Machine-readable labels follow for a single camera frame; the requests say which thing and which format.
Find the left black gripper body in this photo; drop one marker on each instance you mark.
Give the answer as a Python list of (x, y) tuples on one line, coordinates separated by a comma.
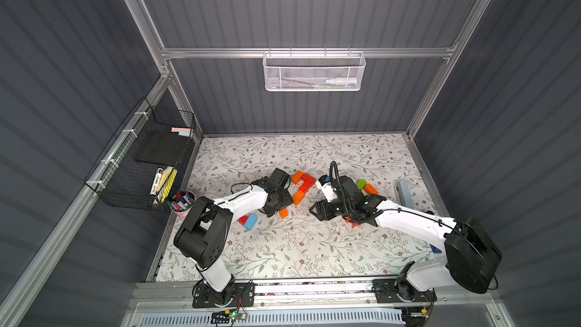
[(281, 197)]

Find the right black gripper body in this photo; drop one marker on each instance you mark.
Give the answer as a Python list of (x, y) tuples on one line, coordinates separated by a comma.
[(330, 208)]

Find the orange rectangular block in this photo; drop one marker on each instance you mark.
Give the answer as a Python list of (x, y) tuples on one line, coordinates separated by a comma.
[(297, 177)]

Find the red rectangular block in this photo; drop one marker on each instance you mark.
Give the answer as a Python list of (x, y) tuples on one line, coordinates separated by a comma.
[(306, 186), (307, 179)]

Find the small red block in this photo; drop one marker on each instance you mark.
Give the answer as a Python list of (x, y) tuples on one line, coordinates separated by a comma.
[(243, 220)]

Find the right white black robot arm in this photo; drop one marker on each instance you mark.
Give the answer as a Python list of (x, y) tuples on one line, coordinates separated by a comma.
[(466, 255)]

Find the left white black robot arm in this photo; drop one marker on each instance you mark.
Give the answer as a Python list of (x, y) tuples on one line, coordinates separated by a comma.
[(203, 234)]

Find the green block right tilted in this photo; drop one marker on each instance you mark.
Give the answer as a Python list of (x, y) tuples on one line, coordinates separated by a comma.
[(361, 184)]

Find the light blue block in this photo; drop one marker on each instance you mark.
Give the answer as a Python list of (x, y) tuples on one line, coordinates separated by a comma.
[(251, 221)]

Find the light blue eraser box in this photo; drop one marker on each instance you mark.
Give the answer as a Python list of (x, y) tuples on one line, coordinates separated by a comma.
[(404, 194)]

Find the pink pen cup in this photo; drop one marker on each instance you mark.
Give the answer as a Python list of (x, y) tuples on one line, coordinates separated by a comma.
[(181, 203)]

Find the blue stapler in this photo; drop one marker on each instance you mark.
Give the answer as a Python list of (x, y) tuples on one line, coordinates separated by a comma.
[(435, 250)]

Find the yellow highlighter pack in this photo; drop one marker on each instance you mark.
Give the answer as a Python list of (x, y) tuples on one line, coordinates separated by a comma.
[(164, 187)]

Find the white marker in basket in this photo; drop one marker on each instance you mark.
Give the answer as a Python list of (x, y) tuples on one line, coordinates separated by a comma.
[(347, 83)]

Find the white wire mesh basket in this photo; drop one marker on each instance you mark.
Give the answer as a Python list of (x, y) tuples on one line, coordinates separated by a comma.
[(307, 72)]

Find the black wire mesh basket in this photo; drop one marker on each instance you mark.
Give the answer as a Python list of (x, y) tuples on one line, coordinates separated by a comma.
[(154, 138)]

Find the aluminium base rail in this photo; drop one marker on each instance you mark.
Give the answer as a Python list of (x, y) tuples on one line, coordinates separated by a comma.
[(354, 291)]

